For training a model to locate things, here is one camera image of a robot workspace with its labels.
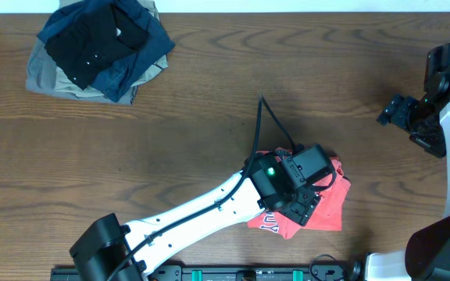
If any black folded shirt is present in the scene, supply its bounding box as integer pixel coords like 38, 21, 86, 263
45, 4, 150, 90

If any navy blue folded garment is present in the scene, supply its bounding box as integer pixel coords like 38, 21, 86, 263
37, 0, 177, 104

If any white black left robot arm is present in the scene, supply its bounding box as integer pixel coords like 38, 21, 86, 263
70, 152, 333, 280

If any grey khaki folded garment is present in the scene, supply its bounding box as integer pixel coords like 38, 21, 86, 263
25, 0, 170, 106

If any black mounting rail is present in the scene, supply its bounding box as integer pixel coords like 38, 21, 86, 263
50, 264, 366, 281

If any red orange t-shirt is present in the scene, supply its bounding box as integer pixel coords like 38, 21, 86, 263
247, 148, 351, 240

